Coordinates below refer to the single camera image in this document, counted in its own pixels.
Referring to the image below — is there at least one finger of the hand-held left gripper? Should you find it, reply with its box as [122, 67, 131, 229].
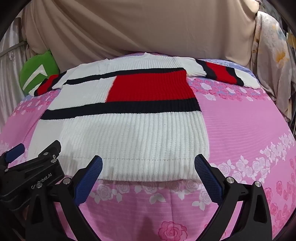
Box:
[5, 140, 62, 173]
[0, 143, 25, 168]

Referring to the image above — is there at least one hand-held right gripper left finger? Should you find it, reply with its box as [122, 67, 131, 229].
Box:
[25, 155, 103, 241]

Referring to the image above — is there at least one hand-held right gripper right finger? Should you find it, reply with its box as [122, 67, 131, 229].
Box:
[194, 154, 273, 241]

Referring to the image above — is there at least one white red black knit sweater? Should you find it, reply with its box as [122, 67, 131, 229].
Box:
[28, 53, 260, 181]

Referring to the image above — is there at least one pink floral bed sheet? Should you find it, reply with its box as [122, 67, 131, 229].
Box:
[0, 52, 296, 241]

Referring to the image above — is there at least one white curtain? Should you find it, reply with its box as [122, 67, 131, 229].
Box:
[0, 16, 30, 135]

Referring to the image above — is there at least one green cushion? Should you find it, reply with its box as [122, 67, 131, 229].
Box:
[20, 50, 60, 94]

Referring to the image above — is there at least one pale floral cloth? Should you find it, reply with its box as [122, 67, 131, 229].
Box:
[252, 10, 296, 121]

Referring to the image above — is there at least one beige hanging cloth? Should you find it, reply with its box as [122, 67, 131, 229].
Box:
[22, 0, 259, 70]

